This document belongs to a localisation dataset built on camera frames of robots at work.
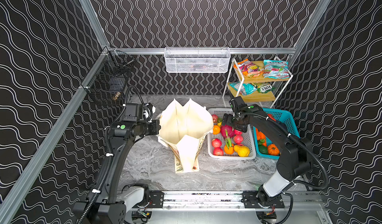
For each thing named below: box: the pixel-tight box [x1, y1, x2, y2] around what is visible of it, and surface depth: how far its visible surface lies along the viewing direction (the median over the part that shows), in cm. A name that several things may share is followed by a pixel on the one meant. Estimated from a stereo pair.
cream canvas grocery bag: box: [157, 98, 214, 174], surface depth 81 cm
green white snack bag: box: [252, 81, 277, 94], surface depth 102 cm
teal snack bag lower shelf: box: [229, 81, 258, 96], surface depth 102 cm
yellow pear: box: [233, 144, 251, 157], surface depth 83 cm
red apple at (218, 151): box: [212, 146, 224, 156], surface depth 87 cm
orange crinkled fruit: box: [223, 143, 234, 155], surface depth 87 cm
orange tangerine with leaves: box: [212, 124, 221, 135], surface depth 94 cm
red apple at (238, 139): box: [233, 134, 244, 144], surface depth 92 cm
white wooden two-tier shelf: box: [222, 56, 294, 109], surface depth 87 cm
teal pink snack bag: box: [263, 59, 290, 80], surface depth 85 cm
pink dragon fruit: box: [220, 124, 235, 149], surface depth 91 cm
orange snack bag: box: [233, 58, 265, 79], surface depth 87 cm
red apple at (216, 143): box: [211, 138, 223, 148], surface depth 91 cm
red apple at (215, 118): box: [211, 113, 219, 123], surface depth 100 cm
